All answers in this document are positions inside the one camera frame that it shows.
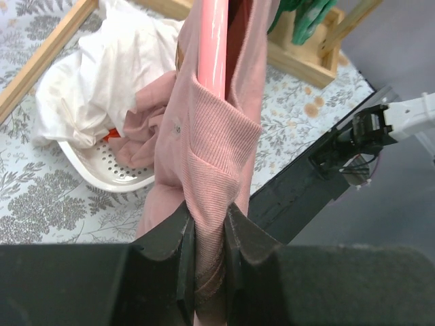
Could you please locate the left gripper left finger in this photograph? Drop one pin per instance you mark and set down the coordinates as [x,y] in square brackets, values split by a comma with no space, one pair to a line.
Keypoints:
[145,282]

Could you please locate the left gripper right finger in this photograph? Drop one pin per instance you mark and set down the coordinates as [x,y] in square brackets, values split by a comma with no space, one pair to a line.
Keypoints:
[269,283]

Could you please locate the pink t shirt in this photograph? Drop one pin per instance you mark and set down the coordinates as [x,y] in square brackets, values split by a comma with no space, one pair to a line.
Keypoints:
[201,147]

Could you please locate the pink hanger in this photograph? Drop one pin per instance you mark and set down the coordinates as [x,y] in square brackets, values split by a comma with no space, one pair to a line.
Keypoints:
[212,46]

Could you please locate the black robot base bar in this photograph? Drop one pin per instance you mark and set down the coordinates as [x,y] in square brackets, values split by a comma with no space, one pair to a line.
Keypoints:
[284,205]

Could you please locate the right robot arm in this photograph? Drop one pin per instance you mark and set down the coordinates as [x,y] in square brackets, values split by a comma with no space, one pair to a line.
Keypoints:
[382,125]

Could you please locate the light green tie-dye shirt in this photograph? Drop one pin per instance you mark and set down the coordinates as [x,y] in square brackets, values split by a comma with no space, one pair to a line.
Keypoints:
[309,14]

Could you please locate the white laundry basket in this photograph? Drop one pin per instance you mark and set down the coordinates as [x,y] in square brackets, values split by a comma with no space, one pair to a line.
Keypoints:
[97,166]

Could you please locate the floral table mat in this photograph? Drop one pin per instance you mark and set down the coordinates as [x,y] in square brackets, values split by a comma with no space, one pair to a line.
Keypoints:
[44,199]

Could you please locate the orange patterned garment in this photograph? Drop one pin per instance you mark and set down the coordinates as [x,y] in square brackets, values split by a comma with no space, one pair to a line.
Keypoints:
[113,133]

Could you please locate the white garment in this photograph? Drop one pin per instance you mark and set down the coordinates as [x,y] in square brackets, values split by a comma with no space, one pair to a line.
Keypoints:
[84,95]

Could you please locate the left wooden clothes rack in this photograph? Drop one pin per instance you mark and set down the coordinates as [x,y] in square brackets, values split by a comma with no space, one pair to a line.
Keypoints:
[64,31]

